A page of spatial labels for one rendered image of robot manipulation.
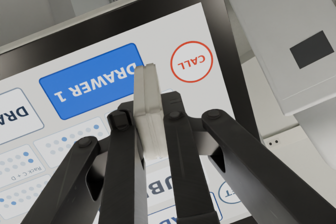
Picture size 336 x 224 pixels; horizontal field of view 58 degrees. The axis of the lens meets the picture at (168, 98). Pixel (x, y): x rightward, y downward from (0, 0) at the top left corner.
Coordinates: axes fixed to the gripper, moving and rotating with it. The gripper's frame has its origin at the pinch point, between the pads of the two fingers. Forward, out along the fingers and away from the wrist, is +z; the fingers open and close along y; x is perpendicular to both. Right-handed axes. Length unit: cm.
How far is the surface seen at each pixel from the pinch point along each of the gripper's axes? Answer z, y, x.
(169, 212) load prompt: 9.2, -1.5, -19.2
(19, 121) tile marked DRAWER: 9.0, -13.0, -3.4
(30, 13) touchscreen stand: 24.7, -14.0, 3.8
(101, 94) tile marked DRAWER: 9.4, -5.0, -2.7
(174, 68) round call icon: 9.8, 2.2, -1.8
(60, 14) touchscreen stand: 27.7, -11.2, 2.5
